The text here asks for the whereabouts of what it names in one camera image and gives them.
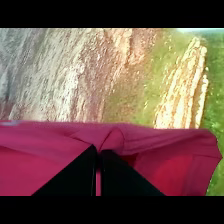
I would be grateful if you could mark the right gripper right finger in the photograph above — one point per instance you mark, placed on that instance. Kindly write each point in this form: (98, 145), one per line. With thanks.
(123, 178)

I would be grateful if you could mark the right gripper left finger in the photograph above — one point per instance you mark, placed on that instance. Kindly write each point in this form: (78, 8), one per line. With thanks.
(78, 176)

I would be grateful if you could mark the red garment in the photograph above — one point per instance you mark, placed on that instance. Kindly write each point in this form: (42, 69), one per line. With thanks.
(43, 156)

